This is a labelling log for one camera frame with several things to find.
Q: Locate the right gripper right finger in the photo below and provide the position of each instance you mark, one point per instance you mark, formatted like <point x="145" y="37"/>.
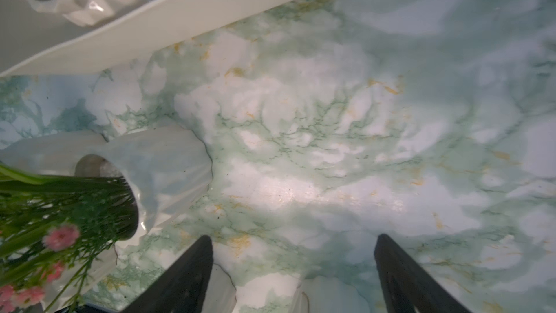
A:
<point x="406" y="286"/>

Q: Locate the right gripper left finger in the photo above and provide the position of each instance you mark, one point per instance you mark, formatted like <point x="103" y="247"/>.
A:
<point x="182" y="287"/>

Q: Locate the white plastic storage box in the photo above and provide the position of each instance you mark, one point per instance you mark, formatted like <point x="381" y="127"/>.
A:
<point x="33" y="43"/>

